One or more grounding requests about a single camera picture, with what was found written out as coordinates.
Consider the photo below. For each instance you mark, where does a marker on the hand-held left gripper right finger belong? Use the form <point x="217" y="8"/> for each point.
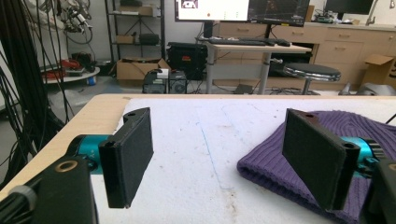
<point x="314" y="155"/>

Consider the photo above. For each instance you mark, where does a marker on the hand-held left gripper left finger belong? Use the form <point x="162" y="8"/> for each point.
<point x="127" y="155"/>

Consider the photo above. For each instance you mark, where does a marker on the purple knit beanie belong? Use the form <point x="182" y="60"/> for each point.
<point x="311" y="174"/>

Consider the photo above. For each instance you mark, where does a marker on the white foam mat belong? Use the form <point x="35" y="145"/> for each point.
<point x="202" y="161"/>

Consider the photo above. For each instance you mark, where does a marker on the small black computer box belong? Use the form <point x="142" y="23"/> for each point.
<point x="165" y="81"/>

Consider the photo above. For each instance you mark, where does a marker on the black round stool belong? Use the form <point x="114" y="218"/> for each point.
<point x="311" y="72"/>

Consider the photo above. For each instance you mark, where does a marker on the round white platform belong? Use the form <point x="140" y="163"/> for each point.
<point x="68" y="74"/>

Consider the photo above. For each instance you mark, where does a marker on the cardboard box with open flap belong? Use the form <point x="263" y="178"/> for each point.
<point x="378" y="70"/>

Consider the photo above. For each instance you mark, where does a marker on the wooden drawer cabinet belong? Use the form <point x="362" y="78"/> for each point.
<point x="342" y="49"/>

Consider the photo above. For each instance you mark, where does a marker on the black equipment case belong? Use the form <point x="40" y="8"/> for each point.
<point x="186" y="57"/>

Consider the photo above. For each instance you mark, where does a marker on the black computer mouse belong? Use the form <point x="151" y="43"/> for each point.
<point x="283" y="43"/>

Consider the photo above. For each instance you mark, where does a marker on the height-adjustable desk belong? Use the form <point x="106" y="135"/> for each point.
<point x="258" y="49"/>

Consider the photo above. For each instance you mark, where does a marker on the black metal shelf rack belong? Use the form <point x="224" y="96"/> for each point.
<point x="137" y="28"/>

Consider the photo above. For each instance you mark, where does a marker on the black keyboard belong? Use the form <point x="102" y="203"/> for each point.
<point x="236" y="41"/>

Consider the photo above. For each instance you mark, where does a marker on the dark-screen monitor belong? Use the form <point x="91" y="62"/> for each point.
<point x="277" y="11"/>

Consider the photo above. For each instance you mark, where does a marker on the white-screen monitor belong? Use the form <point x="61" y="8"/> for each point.
<point x="214" y="9"/>

